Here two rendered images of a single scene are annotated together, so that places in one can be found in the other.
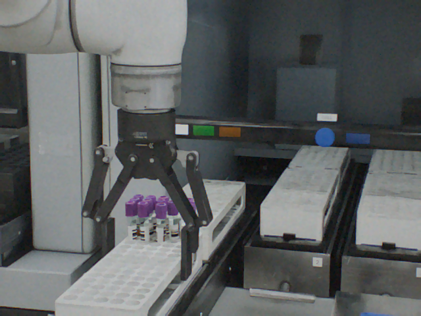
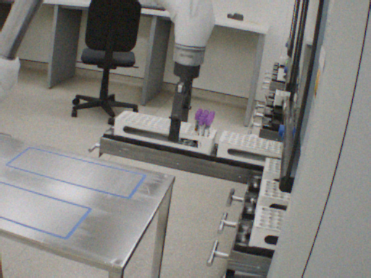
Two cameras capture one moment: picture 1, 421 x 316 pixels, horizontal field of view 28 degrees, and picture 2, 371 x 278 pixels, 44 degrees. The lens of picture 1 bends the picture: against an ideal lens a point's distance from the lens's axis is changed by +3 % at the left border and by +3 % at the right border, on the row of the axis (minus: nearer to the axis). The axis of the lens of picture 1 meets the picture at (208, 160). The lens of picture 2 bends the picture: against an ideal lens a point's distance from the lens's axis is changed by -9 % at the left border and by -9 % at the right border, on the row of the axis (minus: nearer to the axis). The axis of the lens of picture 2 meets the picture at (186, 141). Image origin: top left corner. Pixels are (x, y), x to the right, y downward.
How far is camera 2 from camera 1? 1.66 m
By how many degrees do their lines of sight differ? 81
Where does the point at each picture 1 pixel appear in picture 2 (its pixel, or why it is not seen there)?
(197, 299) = (172, 153)
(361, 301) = (161, 177)
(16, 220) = (275, 132)
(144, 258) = not seen: hidden behind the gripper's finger
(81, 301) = (126, 114)
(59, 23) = not seen: hidden behind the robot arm
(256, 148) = not seen: outside the picture
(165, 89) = (177, 53)
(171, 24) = (179, 27)
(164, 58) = (177, 40)
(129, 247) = (188, 125)
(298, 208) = (267, 166)
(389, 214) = (264, 187)
